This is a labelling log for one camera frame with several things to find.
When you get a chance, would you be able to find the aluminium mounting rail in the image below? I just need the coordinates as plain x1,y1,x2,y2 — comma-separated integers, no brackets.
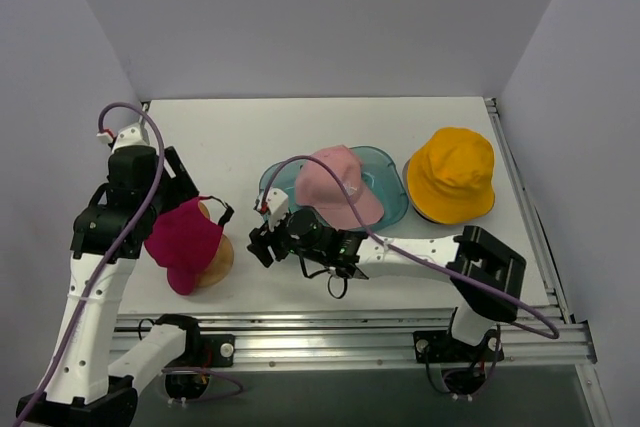
109,307,599,373

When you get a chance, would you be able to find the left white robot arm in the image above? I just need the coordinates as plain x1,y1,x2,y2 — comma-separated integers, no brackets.
15,145,232,426

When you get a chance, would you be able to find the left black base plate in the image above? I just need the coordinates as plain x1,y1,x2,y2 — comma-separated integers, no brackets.
197,334,236,368

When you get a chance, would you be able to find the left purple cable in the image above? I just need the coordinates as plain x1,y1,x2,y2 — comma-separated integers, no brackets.
14,102,166,423

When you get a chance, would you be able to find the purple cable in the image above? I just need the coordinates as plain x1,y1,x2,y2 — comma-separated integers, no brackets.
257,154,560,340
14,102,166,423

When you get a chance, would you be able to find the yellow bucket hat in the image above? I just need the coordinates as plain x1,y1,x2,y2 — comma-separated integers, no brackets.
405,127,495,225

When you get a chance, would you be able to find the magenta baseball cap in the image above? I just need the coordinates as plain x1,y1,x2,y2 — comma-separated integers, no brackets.
144,196,223,296

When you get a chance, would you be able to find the teal plastic tray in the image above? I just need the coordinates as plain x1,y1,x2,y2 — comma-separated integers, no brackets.
259,146,409,232

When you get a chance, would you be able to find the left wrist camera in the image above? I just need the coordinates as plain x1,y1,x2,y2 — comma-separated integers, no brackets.
96,123,150,153

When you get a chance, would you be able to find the pink baseball cap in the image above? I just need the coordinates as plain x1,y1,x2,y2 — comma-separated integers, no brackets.
294,145,384,230

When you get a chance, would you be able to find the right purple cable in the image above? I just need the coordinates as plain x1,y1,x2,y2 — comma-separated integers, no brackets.
257,154,560,340

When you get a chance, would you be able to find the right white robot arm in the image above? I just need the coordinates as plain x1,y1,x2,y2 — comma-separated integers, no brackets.
247,209,526,360

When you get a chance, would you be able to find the wooden head hat stand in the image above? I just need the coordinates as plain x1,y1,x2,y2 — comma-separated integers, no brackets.
192,196,235,290

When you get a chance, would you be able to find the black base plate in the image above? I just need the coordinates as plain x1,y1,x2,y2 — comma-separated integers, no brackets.
412,330,450,364
197,334,236,368

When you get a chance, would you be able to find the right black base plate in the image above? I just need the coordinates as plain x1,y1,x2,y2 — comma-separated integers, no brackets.
412,330,450,364

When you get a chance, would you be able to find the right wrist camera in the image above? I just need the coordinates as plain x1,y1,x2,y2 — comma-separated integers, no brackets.
254,188,289,230

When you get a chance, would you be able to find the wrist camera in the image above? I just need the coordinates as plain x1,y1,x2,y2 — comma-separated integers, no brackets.
254,188,289,230
96,123,150,153

